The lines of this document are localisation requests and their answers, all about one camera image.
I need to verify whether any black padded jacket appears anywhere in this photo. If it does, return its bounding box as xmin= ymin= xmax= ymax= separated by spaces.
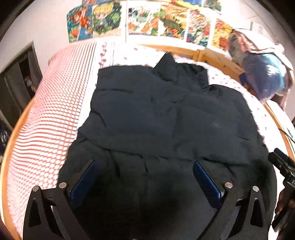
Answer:
xmin=56 ymin=52 xmax=277 ymax=240

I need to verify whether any clear bag of blue clothes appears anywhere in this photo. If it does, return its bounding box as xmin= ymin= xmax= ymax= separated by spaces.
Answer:
xmin=228 ymin=31 xmax=289 ymax=102

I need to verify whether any cluttered clothes pile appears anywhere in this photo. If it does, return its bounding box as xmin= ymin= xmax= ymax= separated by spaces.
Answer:
xmin=0 ymin=120 xmax=11 ymax=157

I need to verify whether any right hand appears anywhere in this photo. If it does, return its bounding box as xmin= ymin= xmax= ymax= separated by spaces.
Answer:
xmin=272 ymin=188 xmax=294 ymax=239

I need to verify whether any red checkered pillow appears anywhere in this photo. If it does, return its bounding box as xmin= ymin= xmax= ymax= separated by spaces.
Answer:
xmin=5 ymin=41 xmax=98 ymax=238

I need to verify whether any dark wooden cabinet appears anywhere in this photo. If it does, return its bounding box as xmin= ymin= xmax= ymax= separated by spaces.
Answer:
xmin=1 ymin=42 xmax=43 ymax=129

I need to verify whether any pink apple print bedsheet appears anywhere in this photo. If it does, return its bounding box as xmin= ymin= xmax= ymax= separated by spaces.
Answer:
xmin=75 ymin=41 xmax=291 ymax=240

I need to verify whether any yellow bear drawing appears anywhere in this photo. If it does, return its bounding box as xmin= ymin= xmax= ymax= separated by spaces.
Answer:
xmin=211 ymin=18 xmax=233 ymax=51

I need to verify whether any colourful collage drawing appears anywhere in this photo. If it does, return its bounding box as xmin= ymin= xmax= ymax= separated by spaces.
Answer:
xmin=186 ymin=11 xmax=211 ymax=47

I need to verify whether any orange haired girl blue drawing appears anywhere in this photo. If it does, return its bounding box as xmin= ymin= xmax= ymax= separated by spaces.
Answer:
xmin=67 ymin=5 xmax=93 ymax=43

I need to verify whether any red haired character drawing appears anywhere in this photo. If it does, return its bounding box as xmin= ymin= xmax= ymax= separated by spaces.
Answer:
xmin=203 ymin=0 xmax=221 ymax=12

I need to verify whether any blond boy green leaves drawing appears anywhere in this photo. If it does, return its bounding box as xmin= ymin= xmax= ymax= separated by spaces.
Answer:
xmin=92 ymin=1 xmax=122 ymax=37

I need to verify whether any vegetables and cup drawing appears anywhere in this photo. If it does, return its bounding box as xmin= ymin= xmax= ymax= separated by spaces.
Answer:
xmin=127 ymin=6 xmax=159 ymax=36

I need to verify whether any orange landscape green dinosaur drawing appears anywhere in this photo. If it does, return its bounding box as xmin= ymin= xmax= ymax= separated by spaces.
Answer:
xmin=159 ymin=3 xmax=188 ymax=40

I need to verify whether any blue sea yellow sand painting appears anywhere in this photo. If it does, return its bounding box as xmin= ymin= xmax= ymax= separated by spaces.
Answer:
xmin=171 ymin=0 xmax=202 ymax=8

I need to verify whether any black cable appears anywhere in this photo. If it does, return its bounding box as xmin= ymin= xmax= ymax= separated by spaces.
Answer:
xmin=278 ymin=127 xmax=295 ymax=148

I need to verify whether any wooden bed frame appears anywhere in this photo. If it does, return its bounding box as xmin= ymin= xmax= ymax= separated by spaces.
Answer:
xmin=0 ymin=42 xmax=295 ymax=240

